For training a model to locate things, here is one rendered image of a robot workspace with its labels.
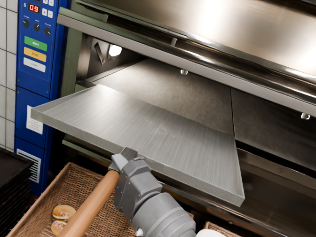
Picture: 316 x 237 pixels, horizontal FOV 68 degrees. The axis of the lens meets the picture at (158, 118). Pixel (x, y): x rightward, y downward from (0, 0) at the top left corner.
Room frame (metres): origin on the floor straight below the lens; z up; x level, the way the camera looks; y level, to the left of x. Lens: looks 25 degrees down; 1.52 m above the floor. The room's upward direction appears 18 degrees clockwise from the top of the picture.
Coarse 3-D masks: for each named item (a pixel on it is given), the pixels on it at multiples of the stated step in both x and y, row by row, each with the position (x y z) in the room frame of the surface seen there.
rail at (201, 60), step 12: (60, 12) 0.64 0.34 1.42; (72, 12) 0.64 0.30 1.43; (96, 24) 0.63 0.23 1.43; (108, 24) 0.62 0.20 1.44; (132, 36) 0.61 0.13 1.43; (144, 36) 0.61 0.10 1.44; (156, 48) 0.61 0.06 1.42; (168, 48) 0.60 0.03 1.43; (180, 48) 0.60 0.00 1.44; (192, 60) 0.59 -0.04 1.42; (204, 60) 0.59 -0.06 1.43; (228, 72) 0.58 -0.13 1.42; (240, 72) 0.58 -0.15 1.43; (264, 84) 0.57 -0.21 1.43; (276, 84) 0.57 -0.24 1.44; (300, 96) 0.56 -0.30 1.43; (312, 96) 0.56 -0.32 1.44
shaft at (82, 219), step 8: (104, 176) 0.35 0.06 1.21; (112, 176) 0.35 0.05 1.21; (104, 184) 0.32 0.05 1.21; (112, 184) 0.33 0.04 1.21; (96, 192) 0.30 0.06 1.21; (104, 192) 0.30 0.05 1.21; (88, 200) 0.28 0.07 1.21; (96, 200) 0.28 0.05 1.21; (104, 200) 0.29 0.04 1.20; (80, 208) 0.26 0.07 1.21; (88, 208) 0.26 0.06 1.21; (96, 208) 0.27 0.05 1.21; (72, 216) 0.24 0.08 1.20; (80, 216) 0.24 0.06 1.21; (88, 216) 0.25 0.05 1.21; (72, 224) 0.23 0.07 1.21; (80, 224) 0.23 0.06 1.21; (88, 224) 0.24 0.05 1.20; (64, 232) 0.21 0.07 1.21; (72, 232) 0.21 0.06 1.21; (80, 232) 0.22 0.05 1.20
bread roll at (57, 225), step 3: (54, 222) 0.63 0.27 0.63; (57, 222) 0.62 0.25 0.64; (60, 222) 0.63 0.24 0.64; (63, 222) 0.63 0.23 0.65; (66, 222) 0.63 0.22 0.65; (51, 225) 0.62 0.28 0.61; (54, 225) 0.62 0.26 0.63; (57, 225) 0.62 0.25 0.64; (60, 225) 0.62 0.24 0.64; (63, 225) 0.62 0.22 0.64; (51, 228) 0.61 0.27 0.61; (54, 228) 0.61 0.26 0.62; (57, 228) 0.61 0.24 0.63; (60, 228) 0.61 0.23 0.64; (54, 231) 0.60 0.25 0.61; (57, 231) 0.60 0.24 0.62; (60, 231) 0.60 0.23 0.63; (57, 234) 0.60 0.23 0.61
